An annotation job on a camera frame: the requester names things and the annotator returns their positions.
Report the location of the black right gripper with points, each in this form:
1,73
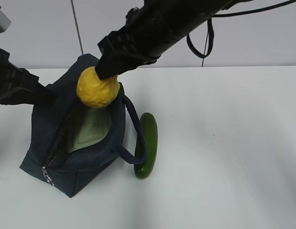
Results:
146,35

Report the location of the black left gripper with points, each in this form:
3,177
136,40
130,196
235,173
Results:
18,86

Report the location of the yellow pear-shaped gourd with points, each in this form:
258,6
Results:
94,92

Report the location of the dark navy fabric lunch bag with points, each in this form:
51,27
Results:
47,158

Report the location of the glass container with green lid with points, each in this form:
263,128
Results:
87,127

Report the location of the green cucumber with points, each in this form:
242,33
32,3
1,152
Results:
150,132

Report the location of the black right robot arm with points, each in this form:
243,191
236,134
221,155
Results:
197,11

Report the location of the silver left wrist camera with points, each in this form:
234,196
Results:
4,22

